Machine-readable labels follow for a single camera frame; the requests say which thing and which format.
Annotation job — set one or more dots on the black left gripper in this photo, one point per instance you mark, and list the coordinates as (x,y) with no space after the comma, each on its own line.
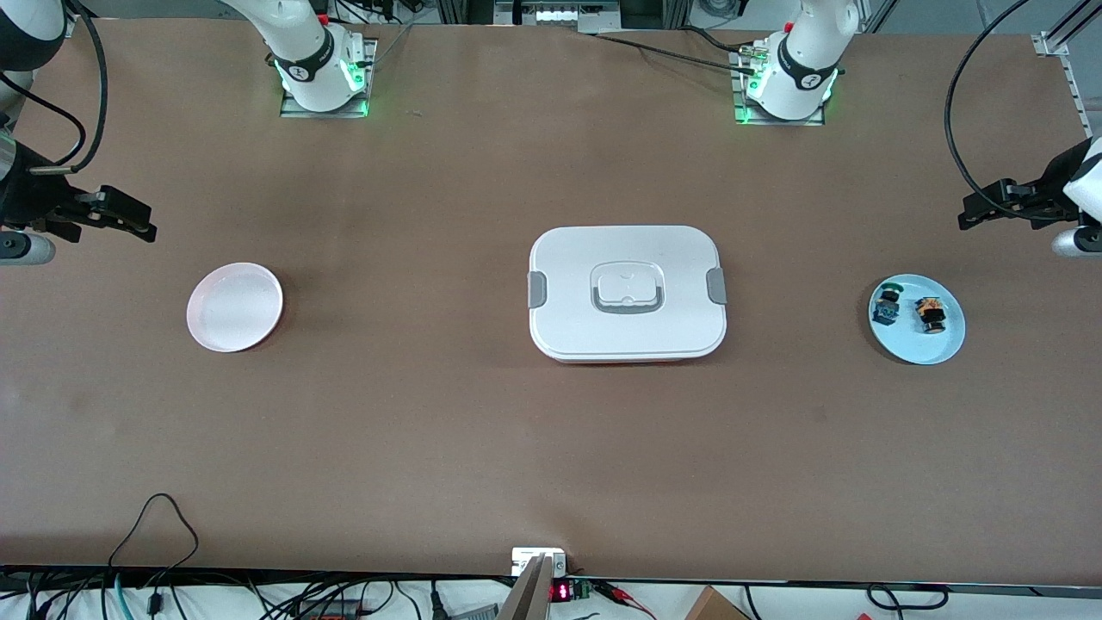
(1058,178)

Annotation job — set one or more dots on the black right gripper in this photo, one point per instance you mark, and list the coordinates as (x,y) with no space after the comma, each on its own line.
(26,196)

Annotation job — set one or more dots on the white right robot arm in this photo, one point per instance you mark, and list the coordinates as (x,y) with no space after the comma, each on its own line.
(310,60)

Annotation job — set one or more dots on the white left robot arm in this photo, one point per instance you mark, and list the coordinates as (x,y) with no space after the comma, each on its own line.
(805,52)

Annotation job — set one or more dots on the white round plate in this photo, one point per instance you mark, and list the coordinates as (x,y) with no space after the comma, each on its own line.
(234,307)

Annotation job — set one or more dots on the light blue round plate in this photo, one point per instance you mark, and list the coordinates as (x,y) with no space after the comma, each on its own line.
(917,344)

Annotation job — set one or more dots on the white lidded food container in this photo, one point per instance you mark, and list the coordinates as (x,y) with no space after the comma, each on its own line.
(627,331)

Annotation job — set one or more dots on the white power strip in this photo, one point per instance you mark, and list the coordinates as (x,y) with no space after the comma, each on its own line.
(560,12)

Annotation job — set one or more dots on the brown cardboard box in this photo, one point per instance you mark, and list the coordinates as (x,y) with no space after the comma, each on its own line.
(715,607)

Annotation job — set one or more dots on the red digit display module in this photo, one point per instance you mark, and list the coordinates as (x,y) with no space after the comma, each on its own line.
(566,592)

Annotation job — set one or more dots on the green push button switch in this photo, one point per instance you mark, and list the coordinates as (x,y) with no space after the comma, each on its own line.
(885,306)

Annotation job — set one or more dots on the aluminium frame profile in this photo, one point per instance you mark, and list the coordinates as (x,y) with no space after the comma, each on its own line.
(1067,60)

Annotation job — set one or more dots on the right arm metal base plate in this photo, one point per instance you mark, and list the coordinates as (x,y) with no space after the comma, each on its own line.
(323,113)

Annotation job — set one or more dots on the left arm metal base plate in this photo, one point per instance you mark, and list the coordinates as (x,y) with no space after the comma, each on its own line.
(779,121)

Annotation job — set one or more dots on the white metal bracket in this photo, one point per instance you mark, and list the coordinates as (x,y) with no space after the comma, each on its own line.
(527,556)

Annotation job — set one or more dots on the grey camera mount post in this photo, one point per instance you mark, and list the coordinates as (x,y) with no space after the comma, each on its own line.
(527,598)

